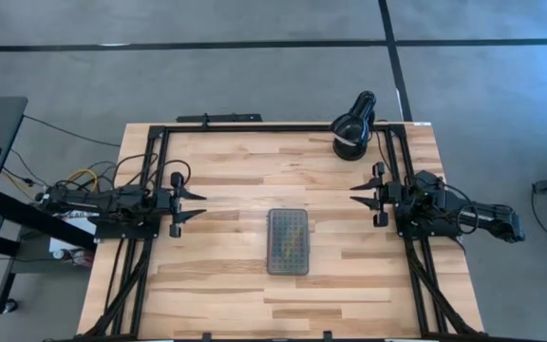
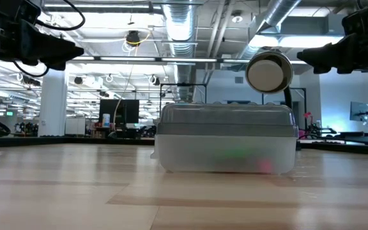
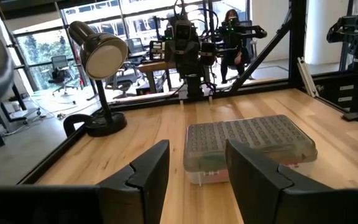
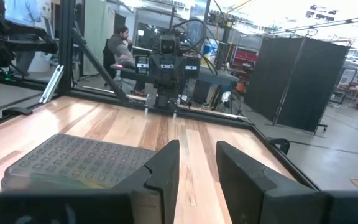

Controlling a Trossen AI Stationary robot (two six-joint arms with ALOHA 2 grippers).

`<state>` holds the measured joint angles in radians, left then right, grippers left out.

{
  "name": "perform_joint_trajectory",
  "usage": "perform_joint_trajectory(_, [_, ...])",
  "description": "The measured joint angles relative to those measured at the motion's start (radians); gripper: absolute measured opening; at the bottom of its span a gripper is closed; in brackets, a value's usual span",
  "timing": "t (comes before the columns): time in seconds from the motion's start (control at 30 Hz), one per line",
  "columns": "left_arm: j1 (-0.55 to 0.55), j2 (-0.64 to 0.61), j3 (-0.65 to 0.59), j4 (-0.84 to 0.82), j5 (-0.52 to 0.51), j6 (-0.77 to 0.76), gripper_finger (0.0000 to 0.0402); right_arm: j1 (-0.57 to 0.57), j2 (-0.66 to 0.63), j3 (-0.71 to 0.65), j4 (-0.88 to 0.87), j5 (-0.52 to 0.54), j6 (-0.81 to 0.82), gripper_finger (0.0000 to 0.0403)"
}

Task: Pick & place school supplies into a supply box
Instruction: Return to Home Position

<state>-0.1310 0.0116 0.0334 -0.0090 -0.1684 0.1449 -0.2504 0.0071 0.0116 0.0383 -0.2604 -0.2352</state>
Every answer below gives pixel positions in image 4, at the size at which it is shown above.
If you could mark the black robot equipment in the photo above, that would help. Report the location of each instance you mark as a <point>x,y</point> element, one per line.
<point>20,43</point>

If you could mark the person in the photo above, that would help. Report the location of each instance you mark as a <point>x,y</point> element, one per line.
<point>118,46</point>
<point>23,12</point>

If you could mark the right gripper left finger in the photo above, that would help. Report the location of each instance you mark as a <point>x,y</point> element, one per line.
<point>160,186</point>

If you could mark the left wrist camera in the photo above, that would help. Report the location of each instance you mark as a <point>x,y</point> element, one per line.
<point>168,46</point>

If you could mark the grey table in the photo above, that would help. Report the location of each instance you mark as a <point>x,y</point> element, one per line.
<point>216,77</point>

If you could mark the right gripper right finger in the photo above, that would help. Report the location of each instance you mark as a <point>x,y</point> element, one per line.
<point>250,199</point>

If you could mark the grey studded box lid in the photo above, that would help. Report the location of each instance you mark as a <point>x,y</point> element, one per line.
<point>73,158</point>

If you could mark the clear plastic box base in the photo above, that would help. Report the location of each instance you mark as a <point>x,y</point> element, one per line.
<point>57,184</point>

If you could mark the black room divider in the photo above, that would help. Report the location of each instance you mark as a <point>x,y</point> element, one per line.
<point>300,81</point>

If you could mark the red tool chest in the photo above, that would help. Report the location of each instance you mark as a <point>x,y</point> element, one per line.
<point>244,57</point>

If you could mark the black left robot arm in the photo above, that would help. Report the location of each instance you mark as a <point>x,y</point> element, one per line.
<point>165,99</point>

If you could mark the silver metal bracket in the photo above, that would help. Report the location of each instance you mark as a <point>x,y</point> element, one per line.
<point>52,84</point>

